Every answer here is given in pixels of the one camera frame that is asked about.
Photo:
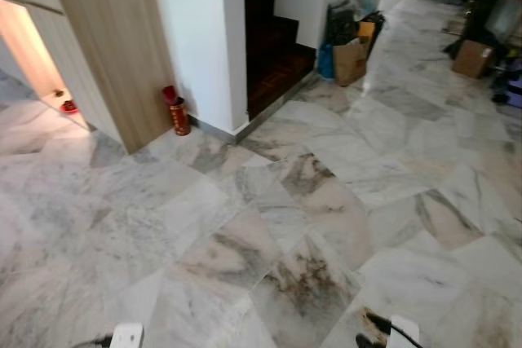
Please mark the red cylindrical canister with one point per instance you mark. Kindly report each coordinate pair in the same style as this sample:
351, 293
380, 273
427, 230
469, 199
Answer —
178, 113

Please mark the black bag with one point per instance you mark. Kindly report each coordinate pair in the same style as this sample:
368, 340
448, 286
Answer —
342, 26

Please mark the light wood cabinet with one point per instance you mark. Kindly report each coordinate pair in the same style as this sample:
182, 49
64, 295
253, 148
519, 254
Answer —
106, 22

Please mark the dark wooden staircase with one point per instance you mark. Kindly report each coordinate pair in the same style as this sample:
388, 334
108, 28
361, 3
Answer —
273, 55

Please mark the blue bag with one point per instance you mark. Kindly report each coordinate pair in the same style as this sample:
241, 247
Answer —
325, 63

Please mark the black equipment stand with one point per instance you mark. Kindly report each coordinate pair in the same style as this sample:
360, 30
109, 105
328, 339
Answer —
493, 22

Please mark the small plain cardboard box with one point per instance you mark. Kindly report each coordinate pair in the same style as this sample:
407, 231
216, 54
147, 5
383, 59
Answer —
473, 59

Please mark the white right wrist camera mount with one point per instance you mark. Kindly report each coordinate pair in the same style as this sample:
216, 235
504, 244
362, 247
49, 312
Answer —
405, 334

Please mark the small red bowl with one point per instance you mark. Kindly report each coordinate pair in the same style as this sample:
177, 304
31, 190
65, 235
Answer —
69, 107

